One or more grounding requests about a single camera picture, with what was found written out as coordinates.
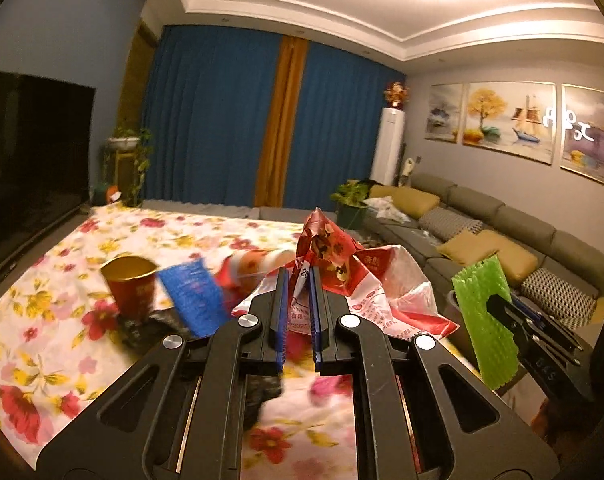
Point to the yellow cushion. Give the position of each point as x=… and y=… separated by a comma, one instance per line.
x=517, y=262
x=467, y=248
x=410, y=201

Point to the tree and ship painting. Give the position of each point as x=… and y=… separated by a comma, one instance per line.
x=512, y=117

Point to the white standing air conditioner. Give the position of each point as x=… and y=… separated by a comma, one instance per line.
x=388, y=146

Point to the grey sectional sofa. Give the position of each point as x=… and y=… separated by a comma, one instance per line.
x=557, y=251

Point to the orange curtain strip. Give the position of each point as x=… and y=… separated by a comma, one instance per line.
x=269, y=188

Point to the left landscape painting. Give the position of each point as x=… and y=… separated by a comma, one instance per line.
x=445, y=103

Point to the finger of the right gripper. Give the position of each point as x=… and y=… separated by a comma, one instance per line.
x=539, y=323

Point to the green foam net sleeve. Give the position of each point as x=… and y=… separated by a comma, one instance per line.
x=493, y=344

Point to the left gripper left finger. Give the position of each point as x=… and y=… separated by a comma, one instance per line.
x=262, y=351

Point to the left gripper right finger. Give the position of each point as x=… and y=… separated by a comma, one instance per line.
x=333, y=343

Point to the potted green plant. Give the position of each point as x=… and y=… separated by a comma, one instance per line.
x=349, y=199

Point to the red white plastic bag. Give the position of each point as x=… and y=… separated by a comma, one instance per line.
x=384, y=285

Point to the small red gold cup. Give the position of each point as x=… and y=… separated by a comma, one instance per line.
x=131, y=280

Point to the floral tablecloth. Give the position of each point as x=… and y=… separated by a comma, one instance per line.
x=63, y=342

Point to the white red apple cup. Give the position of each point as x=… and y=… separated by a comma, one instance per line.
x=242, y=272

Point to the patterned cushion far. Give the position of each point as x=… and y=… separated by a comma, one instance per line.
x=445, y=224

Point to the plant on wooden stand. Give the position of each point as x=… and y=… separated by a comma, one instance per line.
x=125, y=163

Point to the yellow cushion far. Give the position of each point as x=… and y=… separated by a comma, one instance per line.
x=410, y=201

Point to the red flower decoration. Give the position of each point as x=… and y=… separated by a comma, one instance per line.
x=396, y=95

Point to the blue foam net sleeve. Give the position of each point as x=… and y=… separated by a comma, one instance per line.
x=197, y=298

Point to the patterned cushion near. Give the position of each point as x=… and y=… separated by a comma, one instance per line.
x=558, y=298

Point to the blue curtain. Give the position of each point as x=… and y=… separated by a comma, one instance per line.
x=207, y=104

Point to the yellow cushion back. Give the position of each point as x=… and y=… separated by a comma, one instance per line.
x=517, y=262

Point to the patterned cushion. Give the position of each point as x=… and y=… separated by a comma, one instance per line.
x=445, y=224
x=558, y=298

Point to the black television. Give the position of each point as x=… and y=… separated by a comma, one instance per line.
x=44, y=157

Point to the right purple painting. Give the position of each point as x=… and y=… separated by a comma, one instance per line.
x=582, y=125

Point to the white cloth on sofa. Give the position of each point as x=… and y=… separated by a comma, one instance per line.
x=383, y=208

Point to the yellow cushion front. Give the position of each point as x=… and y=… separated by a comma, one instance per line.
x=467, y=248

